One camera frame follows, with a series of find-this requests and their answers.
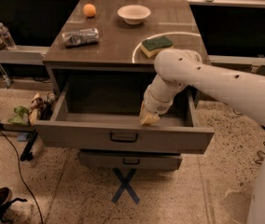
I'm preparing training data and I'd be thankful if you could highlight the grey drawer cabinet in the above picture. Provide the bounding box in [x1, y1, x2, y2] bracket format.
[42, 0, 213, 172]

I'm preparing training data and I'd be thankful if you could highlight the clear plastic water bottle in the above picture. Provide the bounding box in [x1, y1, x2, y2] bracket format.
[0, 22, 17, 50]

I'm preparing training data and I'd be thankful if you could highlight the green yellow sponge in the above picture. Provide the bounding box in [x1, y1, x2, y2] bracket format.
[140, 36, 174, 58]

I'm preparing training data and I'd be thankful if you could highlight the blue tape cross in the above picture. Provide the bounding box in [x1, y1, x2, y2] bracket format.
[111, 168, 140, 204]

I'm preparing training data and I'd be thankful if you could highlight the orange fruit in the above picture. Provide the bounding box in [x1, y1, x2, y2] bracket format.
[82, 4, 96, 18]

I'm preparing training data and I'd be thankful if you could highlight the grey drawer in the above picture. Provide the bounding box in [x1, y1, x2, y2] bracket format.
[77, 150, 182, 171]
[36, 75, 214, 153]

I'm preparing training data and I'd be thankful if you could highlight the crushed foil chip bag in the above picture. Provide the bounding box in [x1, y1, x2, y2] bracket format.
[62, 28, 99, 47]

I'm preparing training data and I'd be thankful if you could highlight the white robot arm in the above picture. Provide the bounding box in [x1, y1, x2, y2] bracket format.
[140, 49, 265, 126]

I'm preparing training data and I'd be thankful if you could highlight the white bowl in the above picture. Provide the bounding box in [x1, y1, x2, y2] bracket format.
[118, 5, 151, 25]

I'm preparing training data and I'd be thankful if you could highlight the black floor cable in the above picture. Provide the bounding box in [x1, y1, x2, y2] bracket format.
[0, 127, 45, 224]

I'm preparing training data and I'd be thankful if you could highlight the grey bottom drawer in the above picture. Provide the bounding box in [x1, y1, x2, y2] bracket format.
[77, 150, 182, 171]

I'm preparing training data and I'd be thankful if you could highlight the grey top drawer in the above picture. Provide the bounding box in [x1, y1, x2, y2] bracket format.
[36, 75, 214, 153]

